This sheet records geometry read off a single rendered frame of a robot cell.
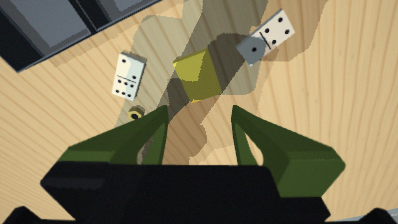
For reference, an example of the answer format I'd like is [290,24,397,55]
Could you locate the white domino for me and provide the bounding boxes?
[236,9,295,67]
[112,52,146,101]

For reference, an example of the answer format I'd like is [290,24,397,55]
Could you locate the yellow hex nut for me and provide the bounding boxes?
[128,107,143,121]

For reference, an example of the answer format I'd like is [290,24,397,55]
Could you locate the dark blue rack of labelled bins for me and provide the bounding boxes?
[0,0,162,74]

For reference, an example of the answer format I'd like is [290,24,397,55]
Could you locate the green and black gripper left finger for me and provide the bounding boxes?
[55,105,169,165]

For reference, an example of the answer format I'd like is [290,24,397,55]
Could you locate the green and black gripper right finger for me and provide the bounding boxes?
[231,105,346,198]

